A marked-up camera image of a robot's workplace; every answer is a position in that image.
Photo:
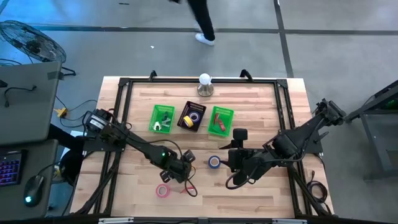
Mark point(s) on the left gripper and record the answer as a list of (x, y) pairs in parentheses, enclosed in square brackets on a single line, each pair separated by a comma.
[(180, 171)]

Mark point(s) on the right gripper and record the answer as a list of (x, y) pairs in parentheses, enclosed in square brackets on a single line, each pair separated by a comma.
[(237, 158)]

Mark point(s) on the blue tape roll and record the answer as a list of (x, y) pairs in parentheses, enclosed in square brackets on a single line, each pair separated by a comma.
[(210, 162)]

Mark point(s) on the pink tape roll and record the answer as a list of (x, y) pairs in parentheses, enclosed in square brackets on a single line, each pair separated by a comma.
[(158, 190)]

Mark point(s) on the purple tape roll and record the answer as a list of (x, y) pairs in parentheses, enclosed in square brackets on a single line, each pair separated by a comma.
[(190, 115)]

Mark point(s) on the black staple remover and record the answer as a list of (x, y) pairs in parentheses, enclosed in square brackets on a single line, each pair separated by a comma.
[(164, 114)]

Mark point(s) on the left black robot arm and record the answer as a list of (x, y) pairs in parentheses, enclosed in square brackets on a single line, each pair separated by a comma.
[(140, 144)]

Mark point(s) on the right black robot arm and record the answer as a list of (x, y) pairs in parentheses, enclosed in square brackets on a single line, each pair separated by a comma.
[(295, 138)]

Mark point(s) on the yellow tape roll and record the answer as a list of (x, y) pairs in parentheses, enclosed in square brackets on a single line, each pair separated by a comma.
[(187, 122)]

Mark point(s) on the gray tape patch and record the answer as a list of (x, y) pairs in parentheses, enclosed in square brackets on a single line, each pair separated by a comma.
[(55, 75)]

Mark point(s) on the green basket for staplers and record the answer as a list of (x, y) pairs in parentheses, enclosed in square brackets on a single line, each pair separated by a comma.
[(227, 113)]

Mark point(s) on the black plastic basket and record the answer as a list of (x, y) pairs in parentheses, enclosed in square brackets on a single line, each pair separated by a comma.
[(199, 124)]

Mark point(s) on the green basket for staple removers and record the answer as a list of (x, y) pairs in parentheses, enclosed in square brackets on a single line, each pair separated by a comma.
[(155, 110)]

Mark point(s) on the white bulb brass lamp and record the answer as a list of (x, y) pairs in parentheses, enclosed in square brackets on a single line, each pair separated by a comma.
[(205, 88)]

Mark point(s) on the black round stool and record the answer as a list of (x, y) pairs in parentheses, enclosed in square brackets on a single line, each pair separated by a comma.
[(70, 168)]

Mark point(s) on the white paper sheet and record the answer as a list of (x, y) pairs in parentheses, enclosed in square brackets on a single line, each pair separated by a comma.
[(74, 133)]

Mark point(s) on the yellow power plug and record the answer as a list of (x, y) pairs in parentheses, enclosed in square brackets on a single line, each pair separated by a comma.
[(61, 112)]

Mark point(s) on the person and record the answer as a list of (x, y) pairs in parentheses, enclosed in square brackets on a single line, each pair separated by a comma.
[(203, 18)]

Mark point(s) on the dark metal cart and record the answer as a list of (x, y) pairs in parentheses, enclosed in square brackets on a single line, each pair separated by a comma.
[(370, 143)]

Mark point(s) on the black computer mouse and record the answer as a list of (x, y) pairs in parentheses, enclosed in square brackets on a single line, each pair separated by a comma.
[(34, 189)]

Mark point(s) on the gray side table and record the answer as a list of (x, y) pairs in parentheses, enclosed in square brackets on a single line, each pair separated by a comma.
[(28, 115)]

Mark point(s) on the dark gray computer desk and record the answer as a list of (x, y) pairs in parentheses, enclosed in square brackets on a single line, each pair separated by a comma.
[(18, 211)]

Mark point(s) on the backlit black keyboard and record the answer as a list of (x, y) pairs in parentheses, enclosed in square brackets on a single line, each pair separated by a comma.
[(9, 168)]

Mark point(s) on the black floor fan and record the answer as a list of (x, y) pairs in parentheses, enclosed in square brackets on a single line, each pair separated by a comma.
[(32, 43)]

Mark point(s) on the silver metal bracket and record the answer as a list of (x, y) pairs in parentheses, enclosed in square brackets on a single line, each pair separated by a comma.
[(289, 221), (115, 220)]

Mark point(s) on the black aluminium table frame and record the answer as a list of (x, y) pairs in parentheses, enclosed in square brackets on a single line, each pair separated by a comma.
[(155, 80)]

